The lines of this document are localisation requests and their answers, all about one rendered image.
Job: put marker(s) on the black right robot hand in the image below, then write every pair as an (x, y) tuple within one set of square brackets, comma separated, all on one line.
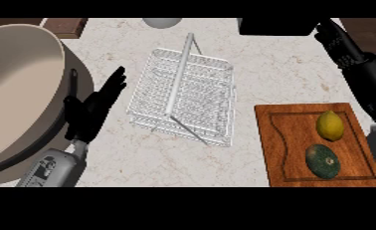
[(348, 58)]

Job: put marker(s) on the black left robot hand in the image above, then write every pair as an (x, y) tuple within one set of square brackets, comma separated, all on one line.
[(90, 106)]

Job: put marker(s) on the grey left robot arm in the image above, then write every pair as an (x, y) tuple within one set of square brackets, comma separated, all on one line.
[(51, 167)]

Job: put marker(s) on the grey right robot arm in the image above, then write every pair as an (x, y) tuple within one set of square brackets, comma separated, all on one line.
[(371, 142)]

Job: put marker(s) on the brown wooden cutting board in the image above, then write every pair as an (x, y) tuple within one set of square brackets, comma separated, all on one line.
[(312, 144)]

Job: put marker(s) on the dark green squash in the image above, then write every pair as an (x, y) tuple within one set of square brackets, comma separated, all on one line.
[(321, 161)]

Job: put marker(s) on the dark brown corner object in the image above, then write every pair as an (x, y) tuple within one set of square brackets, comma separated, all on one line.
[(361, 33)]

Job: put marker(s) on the large beige bowl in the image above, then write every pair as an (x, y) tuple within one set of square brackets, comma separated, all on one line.
[(26, 91)]

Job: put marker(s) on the black box appliance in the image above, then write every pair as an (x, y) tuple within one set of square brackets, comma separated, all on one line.
[(278, 26)]

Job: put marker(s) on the yellow lemon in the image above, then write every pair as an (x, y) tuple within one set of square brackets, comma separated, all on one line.
[(329, 125)]

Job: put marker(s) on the brown wooden block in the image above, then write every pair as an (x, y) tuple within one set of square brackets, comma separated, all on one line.
[(63, 27)]

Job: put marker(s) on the pale grey round object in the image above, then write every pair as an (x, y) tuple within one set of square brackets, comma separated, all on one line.
[(162, 22)]

